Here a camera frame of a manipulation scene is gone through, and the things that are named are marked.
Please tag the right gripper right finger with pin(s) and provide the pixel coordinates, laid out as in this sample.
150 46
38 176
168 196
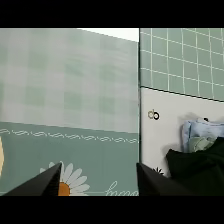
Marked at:
154 184

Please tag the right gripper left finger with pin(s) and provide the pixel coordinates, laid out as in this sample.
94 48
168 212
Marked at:
45 184

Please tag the black garment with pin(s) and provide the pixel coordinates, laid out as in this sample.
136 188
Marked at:
200 170

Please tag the light blue garment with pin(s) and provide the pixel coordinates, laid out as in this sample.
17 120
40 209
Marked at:
196 135

